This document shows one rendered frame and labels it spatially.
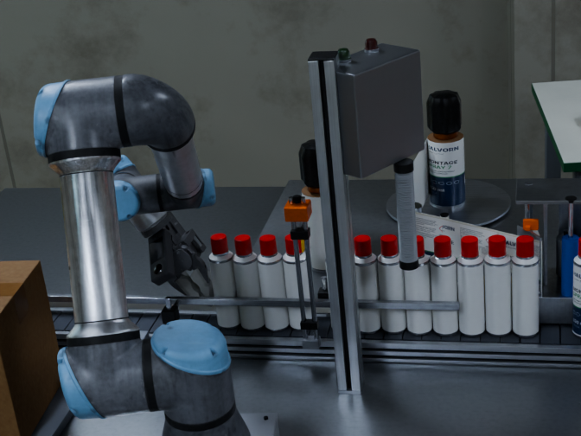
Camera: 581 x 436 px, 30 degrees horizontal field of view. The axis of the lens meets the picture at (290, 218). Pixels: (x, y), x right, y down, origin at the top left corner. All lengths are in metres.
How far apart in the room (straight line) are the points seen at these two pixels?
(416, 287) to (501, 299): 0.16
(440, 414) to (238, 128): 2.94
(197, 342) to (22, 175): 3.49
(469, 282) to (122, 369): 0.75
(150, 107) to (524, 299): 0.84
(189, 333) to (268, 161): 3.18
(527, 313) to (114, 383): 0.85
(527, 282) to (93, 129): 0.89
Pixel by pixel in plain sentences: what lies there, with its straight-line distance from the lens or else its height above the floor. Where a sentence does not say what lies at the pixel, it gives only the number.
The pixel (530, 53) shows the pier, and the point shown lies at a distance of 4.43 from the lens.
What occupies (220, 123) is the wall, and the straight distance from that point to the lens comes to 4.82.
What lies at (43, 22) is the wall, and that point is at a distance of 4.86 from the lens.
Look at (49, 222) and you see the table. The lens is 3.07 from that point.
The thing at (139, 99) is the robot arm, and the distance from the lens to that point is 1.72.
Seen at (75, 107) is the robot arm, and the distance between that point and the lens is 1.73.
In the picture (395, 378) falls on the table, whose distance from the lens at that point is 2.16.
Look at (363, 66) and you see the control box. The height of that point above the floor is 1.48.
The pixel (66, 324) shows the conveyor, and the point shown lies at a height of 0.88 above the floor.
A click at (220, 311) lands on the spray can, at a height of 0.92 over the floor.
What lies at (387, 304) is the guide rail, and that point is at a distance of 2.15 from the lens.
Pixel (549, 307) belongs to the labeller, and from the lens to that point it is 2.21.
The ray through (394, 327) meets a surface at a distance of 2.20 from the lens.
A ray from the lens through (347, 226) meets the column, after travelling 1.95.
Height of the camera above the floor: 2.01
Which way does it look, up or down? 24 degrees down
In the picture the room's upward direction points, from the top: 6 degrees counter-clockwise
